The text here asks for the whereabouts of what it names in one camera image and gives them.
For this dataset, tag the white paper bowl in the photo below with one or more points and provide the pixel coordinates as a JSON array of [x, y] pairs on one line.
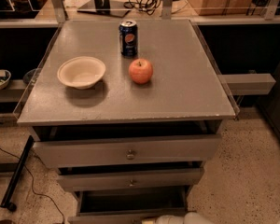
[[81, 72]]

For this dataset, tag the blue pepsi can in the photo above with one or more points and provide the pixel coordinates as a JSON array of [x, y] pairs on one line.
[[128, 37]]

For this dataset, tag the black monitor stand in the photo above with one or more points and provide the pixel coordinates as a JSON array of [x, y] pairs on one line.
[[105, 8]]

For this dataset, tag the red apple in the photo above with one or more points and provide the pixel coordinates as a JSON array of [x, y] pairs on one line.
[[140, 71]]

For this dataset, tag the grey top drawer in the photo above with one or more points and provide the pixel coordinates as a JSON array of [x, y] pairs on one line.
[[136, 150]]

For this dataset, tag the grey middle drawer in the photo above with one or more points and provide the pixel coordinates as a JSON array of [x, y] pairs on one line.
[[137, 179]]

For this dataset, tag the black bar on floor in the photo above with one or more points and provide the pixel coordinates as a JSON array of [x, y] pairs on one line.
[[6, 202]]

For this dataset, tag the dark round dish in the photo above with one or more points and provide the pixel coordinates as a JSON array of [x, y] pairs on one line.
[[31, 76]]

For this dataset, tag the grey wooden drawer cabinet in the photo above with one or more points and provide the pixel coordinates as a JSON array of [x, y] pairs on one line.
[[184, 96]]

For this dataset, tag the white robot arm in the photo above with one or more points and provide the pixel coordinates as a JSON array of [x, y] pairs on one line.
[[189, 218]]

